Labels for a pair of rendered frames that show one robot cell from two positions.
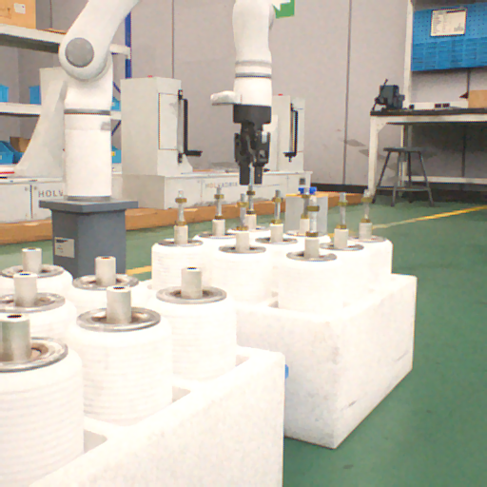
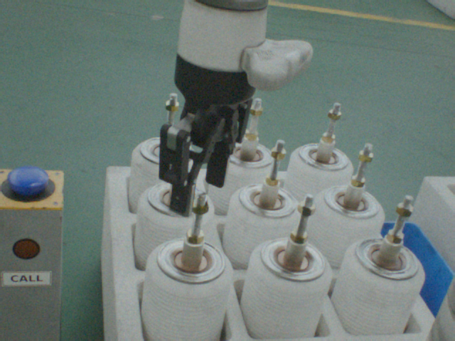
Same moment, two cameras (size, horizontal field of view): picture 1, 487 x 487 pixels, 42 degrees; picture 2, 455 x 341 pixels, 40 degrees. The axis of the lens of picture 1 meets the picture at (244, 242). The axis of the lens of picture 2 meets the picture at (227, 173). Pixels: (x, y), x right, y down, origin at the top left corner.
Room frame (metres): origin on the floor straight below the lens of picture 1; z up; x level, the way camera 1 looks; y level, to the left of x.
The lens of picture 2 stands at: (1.63, 0.38, 0.69)
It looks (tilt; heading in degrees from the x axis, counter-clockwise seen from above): 31 degrees down; 224
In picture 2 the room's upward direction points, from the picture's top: 10 degrees clockwise
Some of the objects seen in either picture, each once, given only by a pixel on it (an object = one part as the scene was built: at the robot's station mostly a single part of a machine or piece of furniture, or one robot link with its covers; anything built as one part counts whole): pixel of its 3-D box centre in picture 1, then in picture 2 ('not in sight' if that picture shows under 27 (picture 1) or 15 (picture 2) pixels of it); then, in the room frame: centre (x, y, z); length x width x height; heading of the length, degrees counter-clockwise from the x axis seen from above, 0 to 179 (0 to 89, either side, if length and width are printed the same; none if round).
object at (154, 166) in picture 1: (216, 144); not in sight; (4.29, 0.20, 0.45); 1.51 x 0.57 x 0.74; 142
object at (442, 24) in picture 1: (448, 21); not in sight; (5.78, -1.74, 1.54); 0.32 x 0.02 x 0.25; 52
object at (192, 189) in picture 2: (243, 176); (182, 197); (1.30, 0.00, 0.36); 0.02 x 0.01 x 0.04; 110
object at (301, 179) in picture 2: (309, 317); (309, 207); (0.94, -0.10, 0.16); 0.10 x 0.10 x 0.18
